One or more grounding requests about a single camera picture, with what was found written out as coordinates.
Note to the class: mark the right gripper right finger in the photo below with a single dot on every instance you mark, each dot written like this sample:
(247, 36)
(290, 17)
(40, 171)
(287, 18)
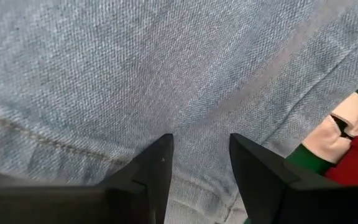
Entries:
(259, 193)

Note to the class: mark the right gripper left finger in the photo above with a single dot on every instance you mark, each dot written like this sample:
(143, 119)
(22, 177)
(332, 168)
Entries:
(151, 186)

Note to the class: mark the light blue denim garment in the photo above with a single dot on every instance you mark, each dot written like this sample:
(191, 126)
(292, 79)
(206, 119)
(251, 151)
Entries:
(135, 77)

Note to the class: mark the green table mat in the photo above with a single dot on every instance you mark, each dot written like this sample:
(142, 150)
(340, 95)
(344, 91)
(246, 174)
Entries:
(306, 160)

